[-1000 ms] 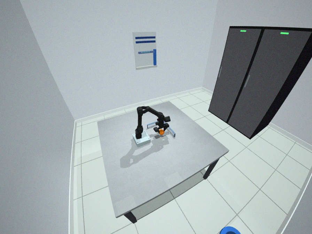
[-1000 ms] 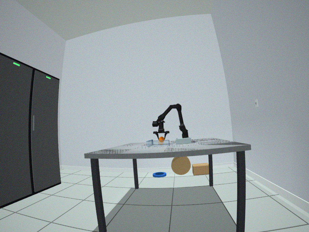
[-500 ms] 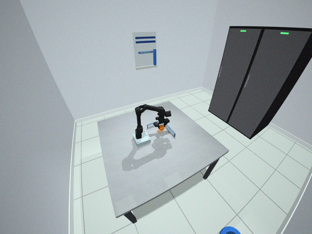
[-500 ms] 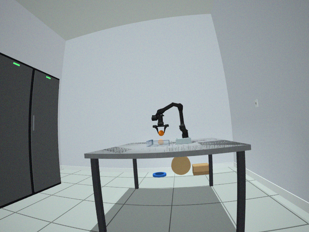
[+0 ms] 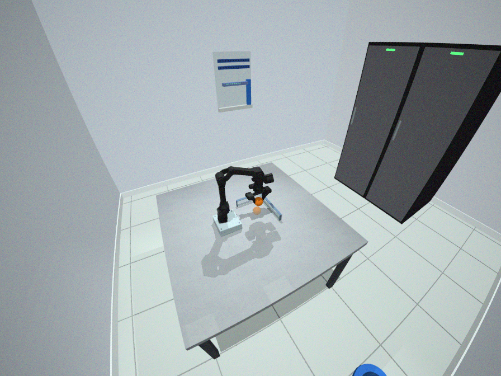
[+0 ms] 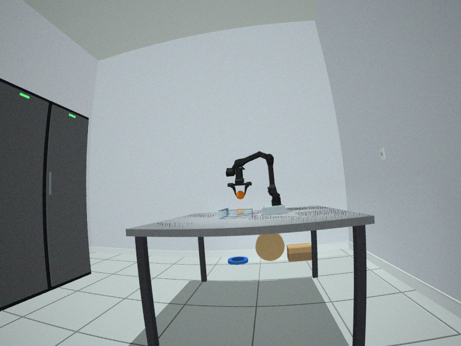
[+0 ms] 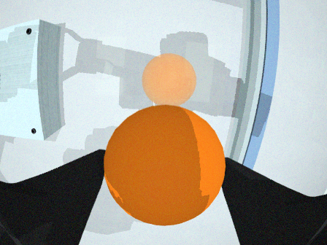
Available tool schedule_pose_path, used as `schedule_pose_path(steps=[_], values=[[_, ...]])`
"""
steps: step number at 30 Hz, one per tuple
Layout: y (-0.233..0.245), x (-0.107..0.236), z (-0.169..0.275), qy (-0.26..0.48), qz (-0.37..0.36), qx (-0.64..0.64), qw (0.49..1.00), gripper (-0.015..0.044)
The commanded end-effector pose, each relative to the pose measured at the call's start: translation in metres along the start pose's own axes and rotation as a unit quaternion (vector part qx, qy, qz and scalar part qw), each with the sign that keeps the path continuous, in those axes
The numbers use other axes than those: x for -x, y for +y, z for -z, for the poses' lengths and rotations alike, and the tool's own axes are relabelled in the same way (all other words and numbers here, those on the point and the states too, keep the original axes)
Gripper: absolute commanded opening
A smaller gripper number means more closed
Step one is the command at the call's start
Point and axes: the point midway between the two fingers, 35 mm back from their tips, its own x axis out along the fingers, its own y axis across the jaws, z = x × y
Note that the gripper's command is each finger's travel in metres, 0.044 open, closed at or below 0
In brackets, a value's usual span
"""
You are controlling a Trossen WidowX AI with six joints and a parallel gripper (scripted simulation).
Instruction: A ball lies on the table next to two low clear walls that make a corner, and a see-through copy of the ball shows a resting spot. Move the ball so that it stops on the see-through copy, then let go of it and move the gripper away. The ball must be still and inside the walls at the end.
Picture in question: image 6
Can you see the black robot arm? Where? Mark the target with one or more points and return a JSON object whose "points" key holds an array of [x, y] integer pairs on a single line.
{"points": [[276, 201]]}

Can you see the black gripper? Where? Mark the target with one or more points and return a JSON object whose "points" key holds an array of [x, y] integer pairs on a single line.
{"points": [[247, 184]]}

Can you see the clear l-shaped low wall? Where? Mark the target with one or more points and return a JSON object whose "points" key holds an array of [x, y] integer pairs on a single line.
{"points": [[235, 214]]}

